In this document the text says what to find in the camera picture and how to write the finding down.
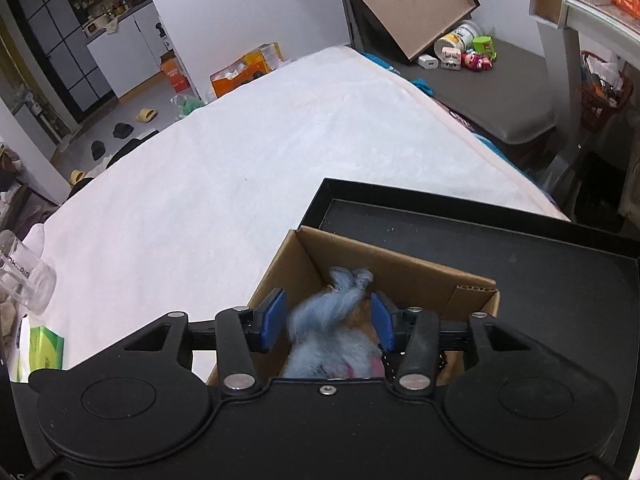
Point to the grey plush toy with pink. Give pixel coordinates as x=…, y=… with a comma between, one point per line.
x=330, y=362

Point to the black shallow tray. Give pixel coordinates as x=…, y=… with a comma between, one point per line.
x=500, y=240

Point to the brown cardboard box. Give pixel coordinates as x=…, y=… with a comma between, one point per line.
x=400, y=265

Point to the black chair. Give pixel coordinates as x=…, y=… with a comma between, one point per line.
x=130, y=150

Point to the yellow slipper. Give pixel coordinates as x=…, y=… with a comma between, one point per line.
x=77, y=177
x=146, y=115

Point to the small red doll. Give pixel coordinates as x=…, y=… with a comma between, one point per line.
x=475, y=61

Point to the black slipper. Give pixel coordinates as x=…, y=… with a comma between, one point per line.
x=97, y=150
x=121, y=130

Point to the red basket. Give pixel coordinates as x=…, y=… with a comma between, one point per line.
x=600, y=95

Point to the black framed glass door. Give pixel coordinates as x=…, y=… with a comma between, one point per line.
x=50, y=45

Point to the blue-grey plush toy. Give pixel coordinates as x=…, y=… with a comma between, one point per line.
x=320, y=315

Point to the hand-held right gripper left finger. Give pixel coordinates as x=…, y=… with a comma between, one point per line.
x=272, y=320

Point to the green plastic bag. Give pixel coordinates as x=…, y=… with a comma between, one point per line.
x=187, y=105

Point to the milk powder tin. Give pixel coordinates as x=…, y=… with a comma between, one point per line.
x=460, y=37

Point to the green plastic cup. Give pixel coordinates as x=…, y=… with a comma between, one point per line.
x=484, y=46

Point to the teal cloth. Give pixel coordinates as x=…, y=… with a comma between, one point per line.
x=380, y=61

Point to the white desk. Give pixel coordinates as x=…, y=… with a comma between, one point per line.
x=555, y=60

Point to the white charger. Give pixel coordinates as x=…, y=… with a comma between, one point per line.
x=428, y=61

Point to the white cabinet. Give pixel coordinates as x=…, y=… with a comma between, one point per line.
x=130, y=47

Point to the green paper box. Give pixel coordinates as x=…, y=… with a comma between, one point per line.
x=45, y=350

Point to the orange packet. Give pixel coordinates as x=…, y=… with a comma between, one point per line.
x=625, y=0

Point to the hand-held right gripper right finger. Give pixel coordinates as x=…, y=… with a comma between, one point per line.
x=382, y=322

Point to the brown board with dark frame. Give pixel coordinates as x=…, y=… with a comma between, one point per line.
x=400, y=0

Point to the orange carton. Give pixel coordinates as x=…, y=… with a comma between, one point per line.
x=174, y=74

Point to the grey cushion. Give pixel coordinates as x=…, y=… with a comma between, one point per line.
x=500, y=95

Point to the orange open box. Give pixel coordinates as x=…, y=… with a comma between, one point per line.
x=245, y=71

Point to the clear plastic cup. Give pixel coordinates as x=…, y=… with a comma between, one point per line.
x=25, y=275

